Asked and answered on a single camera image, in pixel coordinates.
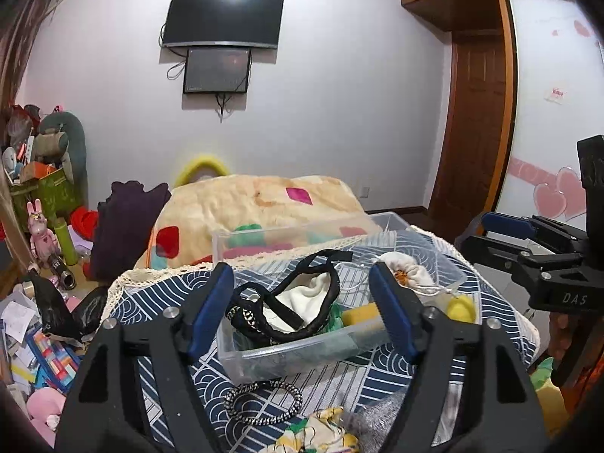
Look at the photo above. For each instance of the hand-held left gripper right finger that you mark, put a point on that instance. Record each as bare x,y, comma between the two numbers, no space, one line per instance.
392,309

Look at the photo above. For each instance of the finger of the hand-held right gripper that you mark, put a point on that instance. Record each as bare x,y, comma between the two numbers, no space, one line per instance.
507,225
490,251

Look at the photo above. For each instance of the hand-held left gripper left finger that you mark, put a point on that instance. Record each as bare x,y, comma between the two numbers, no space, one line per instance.
211,303

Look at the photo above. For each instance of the clear plastic storage box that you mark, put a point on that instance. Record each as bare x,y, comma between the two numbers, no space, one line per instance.
302,356

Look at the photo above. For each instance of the small yellow soft toy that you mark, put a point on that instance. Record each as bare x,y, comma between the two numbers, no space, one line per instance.
461,310

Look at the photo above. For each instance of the white soft cloth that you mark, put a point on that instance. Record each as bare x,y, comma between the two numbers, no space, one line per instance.
306,295

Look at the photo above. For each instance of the yellow sponge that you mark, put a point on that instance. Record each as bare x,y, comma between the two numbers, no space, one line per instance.
361,316

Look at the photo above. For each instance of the blue wave pattern tablecloth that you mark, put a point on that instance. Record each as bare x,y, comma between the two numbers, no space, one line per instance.
155,292

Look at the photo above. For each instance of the black lace bra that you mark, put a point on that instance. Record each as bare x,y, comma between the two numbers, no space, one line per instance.
283,318

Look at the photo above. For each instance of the yellow green plush toy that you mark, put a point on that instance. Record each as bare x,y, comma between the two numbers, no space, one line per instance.
549,391

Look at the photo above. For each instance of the black white braided headband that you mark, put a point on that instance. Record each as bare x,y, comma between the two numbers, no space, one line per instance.
236,401

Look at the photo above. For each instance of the beige blanket with coloured patches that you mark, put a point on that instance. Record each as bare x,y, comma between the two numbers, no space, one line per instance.
236,203

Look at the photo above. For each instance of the brown wooden door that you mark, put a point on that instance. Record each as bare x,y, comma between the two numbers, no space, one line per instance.
472,127

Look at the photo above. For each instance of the grey furry cloth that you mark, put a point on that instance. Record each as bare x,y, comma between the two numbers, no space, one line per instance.
377,422

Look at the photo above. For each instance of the dark purple garment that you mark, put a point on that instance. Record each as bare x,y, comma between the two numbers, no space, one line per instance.
125,226

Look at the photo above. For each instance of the white wardrobe sliding door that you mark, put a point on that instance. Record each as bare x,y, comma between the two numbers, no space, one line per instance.
547,104

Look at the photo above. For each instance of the floral patterned cloth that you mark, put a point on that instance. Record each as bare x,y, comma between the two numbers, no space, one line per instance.
321,432

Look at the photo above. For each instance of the red cloth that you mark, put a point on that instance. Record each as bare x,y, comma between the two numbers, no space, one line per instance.
85,222

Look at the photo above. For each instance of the black cylinder device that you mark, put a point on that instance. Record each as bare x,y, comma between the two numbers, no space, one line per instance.
62,273

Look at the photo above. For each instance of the black plastic bag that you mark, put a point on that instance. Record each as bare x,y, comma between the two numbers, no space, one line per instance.
56,311

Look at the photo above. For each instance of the green cylinder tube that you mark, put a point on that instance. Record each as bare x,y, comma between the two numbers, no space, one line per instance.
66,240

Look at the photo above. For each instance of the pile of papers and books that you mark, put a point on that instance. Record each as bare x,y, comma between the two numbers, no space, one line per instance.
42,358

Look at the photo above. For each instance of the pink rabbit figure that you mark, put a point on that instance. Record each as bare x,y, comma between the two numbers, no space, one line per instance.
41,233

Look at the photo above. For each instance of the green cardboard box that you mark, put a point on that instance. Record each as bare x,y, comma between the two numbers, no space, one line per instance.
52,193

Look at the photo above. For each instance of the pink plush toy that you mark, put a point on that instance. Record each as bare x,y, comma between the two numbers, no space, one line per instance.
45,403

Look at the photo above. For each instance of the brown curtain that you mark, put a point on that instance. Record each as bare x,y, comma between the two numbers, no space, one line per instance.
23,19

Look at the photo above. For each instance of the wall socket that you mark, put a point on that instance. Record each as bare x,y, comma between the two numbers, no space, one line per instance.
364,191

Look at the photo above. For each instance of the small black wall monitor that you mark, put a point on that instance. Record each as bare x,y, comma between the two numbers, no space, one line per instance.
217,70

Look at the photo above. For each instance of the black wall television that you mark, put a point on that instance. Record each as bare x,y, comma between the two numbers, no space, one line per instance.
222,16

